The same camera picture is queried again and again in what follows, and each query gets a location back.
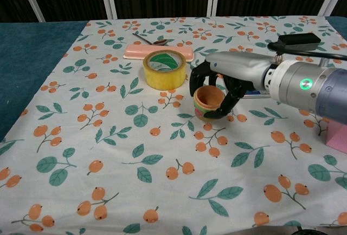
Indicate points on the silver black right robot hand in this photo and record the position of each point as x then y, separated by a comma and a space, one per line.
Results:
238, 67

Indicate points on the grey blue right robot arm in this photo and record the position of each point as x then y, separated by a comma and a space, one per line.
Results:
320, 88

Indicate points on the black rectangular box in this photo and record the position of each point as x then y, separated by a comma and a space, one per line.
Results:
301, 41

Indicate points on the yellow clear tape roll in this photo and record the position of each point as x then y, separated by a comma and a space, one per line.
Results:
162, 76

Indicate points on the dark metal spoon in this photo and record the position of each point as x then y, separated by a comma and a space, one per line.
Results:
160, 42

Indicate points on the pink oblong case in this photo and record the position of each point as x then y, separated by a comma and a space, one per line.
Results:
132, 52

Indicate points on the pink foam block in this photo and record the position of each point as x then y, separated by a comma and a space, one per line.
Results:
339, 137

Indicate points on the floral printed tablecloth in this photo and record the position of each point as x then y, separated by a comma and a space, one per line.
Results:
108, 151

